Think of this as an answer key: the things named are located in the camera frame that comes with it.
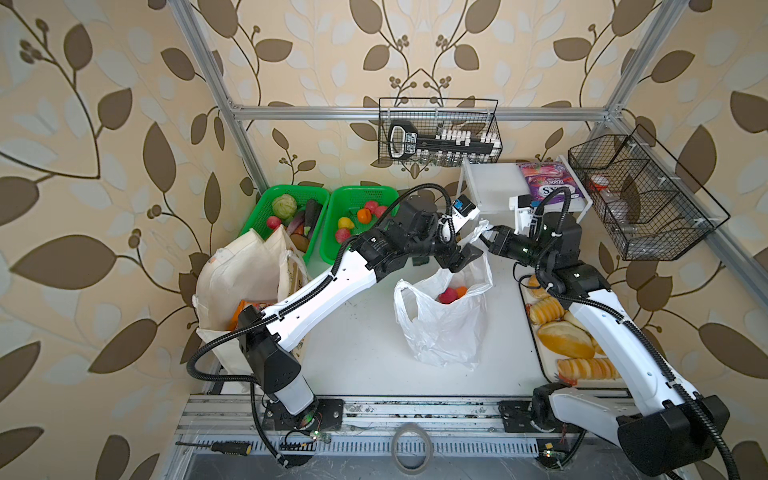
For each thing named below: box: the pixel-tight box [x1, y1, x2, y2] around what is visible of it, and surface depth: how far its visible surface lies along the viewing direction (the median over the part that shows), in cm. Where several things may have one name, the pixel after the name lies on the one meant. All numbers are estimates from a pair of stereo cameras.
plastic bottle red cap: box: [588, 175, 631, 226], surface depth 82 cm
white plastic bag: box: [394, 220, 494, 369], surface depth 75 cm
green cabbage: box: [272, 194, 297, 218], surface depth 114 cm
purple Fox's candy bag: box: [516, 161, 585, 205], surface depth 80 cm
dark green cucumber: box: [304, 199, 322, 237], surface depth 111 cm
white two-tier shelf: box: [458, 156, 593, 223], surface depth 81 cm
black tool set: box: [387, 121, 502, 162], surface depth 85 cm
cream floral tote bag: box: [193, 225, 310, 375], surface depth 79 cm
